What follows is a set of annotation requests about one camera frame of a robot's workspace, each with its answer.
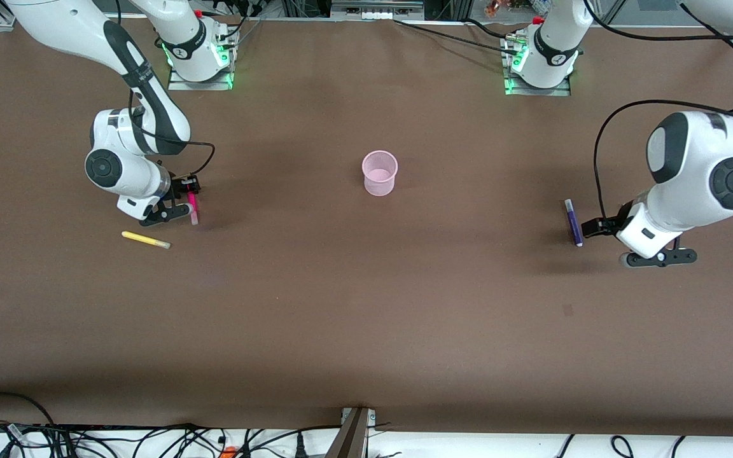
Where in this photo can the metal table clamp bracket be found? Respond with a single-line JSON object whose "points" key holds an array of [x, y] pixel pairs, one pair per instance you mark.
{"points": [[355, 432]]}

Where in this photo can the pink highlighter pen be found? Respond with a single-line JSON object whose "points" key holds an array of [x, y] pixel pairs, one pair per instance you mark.
{"points": [[193, 213]]}

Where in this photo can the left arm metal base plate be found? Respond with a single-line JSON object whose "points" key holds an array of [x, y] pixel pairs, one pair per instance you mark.
{"points": [[532, 92]]}

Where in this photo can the purple highlighter pen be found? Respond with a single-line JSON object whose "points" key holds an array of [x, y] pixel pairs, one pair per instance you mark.
{"points": [[574, 224]]}

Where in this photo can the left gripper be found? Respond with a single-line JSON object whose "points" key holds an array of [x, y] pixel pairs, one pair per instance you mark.
{"points": [[609, 224]]}

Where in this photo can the yellow highlighter pen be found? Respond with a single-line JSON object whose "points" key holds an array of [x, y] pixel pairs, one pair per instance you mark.
{"points": [[144, 239]]}

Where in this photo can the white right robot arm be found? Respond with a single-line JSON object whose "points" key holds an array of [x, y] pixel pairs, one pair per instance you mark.
{"points": [[74, 25]]}

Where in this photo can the aluminium corner piece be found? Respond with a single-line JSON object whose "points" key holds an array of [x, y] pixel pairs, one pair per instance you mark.
{"points": [[7, 22]]}

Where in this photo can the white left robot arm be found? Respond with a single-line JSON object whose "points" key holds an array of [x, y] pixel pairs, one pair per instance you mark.
{"points": [[691, 165]]}

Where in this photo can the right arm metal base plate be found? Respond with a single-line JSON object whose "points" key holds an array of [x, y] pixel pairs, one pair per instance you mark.
{"points": [[182, 84]]}

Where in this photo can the metal box behind table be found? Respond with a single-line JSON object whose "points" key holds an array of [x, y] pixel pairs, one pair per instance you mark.
{"points": [[376, 9]]}

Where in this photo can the copper coloured object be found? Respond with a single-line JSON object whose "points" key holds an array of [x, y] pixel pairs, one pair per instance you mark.
{"points": [[494, 7]]}

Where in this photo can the pink plastic cup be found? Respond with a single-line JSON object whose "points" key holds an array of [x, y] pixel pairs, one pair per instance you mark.
{"points": [[379, 181]]}

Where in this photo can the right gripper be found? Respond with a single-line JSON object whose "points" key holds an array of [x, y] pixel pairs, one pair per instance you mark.
{"points": [[181, 187]]}

